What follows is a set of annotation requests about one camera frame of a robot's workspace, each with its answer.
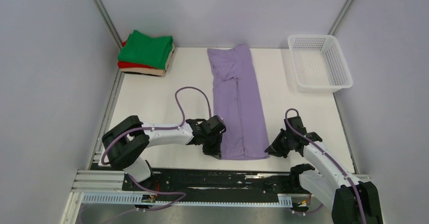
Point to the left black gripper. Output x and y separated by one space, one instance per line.
215 151

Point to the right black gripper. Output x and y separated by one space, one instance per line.
274 149

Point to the purple t shirt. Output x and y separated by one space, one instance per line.
237 101

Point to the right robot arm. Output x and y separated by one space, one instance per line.
349 199

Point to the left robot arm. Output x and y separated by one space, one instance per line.
125 143

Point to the white plastic basket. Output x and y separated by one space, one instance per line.
318 63

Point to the green folded t shirt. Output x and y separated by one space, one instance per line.
140 48

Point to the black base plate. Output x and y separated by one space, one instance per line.
225 185

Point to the right corner metal post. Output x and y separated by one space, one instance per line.
340 17

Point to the corner metal post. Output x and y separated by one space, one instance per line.
108 22
340 17

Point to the aluminium frame rail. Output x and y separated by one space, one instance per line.
100 186

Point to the left corner metal post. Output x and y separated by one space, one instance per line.
108 22

